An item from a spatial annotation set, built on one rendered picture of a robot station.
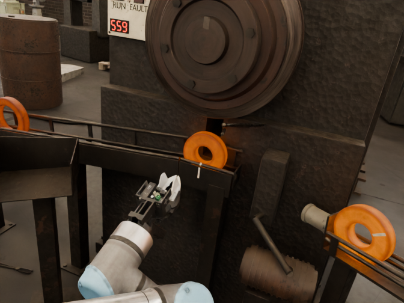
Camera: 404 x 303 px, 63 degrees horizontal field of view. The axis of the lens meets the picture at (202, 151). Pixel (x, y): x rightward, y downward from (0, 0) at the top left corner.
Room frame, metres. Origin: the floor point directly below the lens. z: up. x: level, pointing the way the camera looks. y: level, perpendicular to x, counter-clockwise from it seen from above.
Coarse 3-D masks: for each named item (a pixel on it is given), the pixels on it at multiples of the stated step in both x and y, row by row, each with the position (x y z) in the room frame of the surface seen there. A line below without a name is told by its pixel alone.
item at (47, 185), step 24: (0, 144) 0.99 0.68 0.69; (24, 144) 1.01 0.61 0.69; (48, 144) 1.03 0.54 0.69; (72, 144) 1.05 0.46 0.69; (0, 168) 0.98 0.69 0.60; (24, 168) 1.01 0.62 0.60; (48, 168) 1.02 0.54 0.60; (72, 168) 0.88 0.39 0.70; (0, 192) 0.86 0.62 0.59; (24, 192) 0.86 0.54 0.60; (48, 192) 0.87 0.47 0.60; (72, 192) 0.86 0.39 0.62; (48, 216) 0.91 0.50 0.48; (48, 240) 0.90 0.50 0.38; (48, 264) 0.90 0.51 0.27; (48, 288) 0.90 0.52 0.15; (72, 288) 1.04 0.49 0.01
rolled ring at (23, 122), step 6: (0, 102) 1.31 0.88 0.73; (6, 102) 1.30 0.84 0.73; (12, 102) 1.29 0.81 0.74; (18, 102) 1.31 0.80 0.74; (0, 108) 1.33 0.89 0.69; (12, 108) 1.29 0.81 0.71; (18, 108) 1.28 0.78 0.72; (24, 108) 1.30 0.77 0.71; (0, 114) 1.33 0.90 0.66; (18, 114) 1.28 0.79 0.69; (24, 114) 1.29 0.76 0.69; (0, 120) 1.32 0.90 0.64; (18, 120) 1.28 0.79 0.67; (24, 120) 1.28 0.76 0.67; (0, 126) 1.31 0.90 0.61; (6, 126) 1.33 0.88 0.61; (18, 126) 1.28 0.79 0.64; (24, 126) 1.27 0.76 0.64
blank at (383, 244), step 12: (360, 204) 0.75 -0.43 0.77; (336, 216) 0.77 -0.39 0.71; (348, 216) 0.74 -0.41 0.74; (360, 216) 0.72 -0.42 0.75; (372, 216) 0.70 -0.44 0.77; (384, 216) 0.70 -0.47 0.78; (336, 228) 0.76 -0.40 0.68; (348, 228) 0.73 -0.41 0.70; (372, 228) 0.69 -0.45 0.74; (384, 228) 0.67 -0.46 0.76; (348, 240) 0.72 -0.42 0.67; (372, 240) 0.68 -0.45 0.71; (384, 240) 0.66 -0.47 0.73; (372, 252) 0.67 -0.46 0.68; (384, 252) 0.65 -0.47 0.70
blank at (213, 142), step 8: (192, 136) 1.03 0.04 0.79; (200, 136) 1.02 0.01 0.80; (208, 136) 1.01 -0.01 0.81; (216, 136) 1.02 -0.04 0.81; (192, 144) 1.03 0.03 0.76; (200, 144) 1.02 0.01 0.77; (208, 144) 1.01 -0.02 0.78; (216, 144) 1.00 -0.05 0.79; (224, 144) 1.02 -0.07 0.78; (184, 152) 1.04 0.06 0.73; (192, 152) 1.02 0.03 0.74; (216, 152) 1.00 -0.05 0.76; (224, 152) 0.99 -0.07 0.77; (192, 160) 1.02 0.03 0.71; (200, 160) 1.03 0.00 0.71; (216, 160) 1.00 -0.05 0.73; (224, 160) 0.99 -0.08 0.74; (208, 168) 1.00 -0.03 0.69
